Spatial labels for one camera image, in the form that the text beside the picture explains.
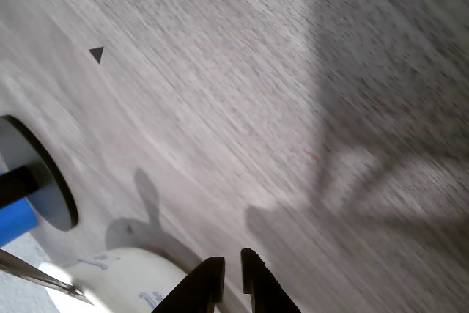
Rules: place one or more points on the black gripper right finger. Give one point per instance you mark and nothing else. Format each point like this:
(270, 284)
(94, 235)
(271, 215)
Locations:
(264, 291)

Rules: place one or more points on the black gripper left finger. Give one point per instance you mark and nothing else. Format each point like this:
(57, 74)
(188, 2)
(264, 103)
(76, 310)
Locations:
(199, 291)

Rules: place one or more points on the metal fork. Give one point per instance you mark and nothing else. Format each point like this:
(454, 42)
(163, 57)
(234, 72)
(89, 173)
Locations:
(36, 275)

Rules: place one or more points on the white round plate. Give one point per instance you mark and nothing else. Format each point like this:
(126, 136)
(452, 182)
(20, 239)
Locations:
(124, 276)

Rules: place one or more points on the grey round plate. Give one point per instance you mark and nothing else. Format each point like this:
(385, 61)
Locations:
(55, 199)

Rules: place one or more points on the blue cylindrical object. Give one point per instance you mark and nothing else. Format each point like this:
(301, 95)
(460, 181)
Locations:
(14, 221)

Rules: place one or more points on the black bar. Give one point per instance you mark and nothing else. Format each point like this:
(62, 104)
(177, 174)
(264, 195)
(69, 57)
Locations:
(14, 186)

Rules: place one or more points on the black triangle sticker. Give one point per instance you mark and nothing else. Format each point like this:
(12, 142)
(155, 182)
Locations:
(97, 54)

